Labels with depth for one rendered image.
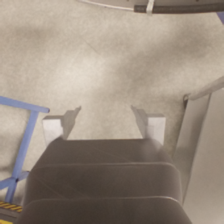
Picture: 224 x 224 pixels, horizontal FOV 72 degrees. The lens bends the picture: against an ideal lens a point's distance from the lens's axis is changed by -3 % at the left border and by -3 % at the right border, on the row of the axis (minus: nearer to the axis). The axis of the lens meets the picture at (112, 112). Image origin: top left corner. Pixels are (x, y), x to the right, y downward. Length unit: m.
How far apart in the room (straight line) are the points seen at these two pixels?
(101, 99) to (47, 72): 0.39
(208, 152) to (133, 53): 0.65
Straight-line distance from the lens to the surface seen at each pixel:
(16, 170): 0.98
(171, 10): 0.50
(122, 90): 0.93
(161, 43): 1.05
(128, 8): 0.56
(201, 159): 0.67
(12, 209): 0.81
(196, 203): 0.70
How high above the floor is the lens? 0.90
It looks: 82 degrees down
